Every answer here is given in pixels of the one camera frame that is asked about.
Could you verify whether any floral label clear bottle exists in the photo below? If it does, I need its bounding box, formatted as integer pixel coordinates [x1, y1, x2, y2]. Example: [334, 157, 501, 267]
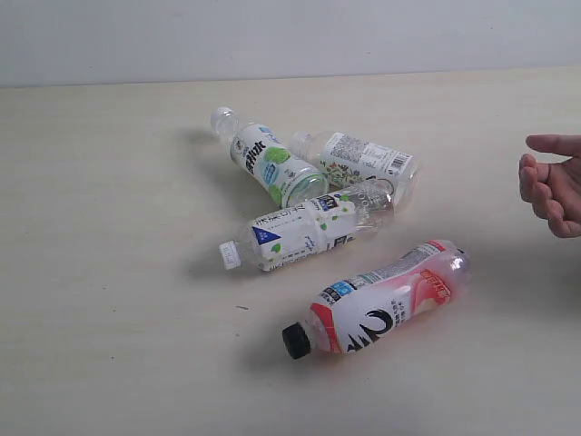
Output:
[288, 131, 419, 211]

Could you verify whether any pink peach drink bottle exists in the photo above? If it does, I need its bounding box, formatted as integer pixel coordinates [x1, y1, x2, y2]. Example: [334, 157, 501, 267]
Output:
[281, 240, 471, 360]

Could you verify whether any green lime drink bottle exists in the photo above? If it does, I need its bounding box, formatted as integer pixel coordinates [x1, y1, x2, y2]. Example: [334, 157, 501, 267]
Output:
[211, 107, 330, 208]

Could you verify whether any white Suntory tea bottle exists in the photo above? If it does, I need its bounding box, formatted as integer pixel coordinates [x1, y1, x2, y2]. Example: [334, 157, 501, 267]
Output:
[219, 180, 394, 272]

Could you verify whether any person's open hand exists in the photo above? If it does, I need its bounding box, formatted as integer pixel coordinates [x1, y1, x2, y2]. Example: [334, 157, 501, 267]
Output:
[518, 134, 580, 238]

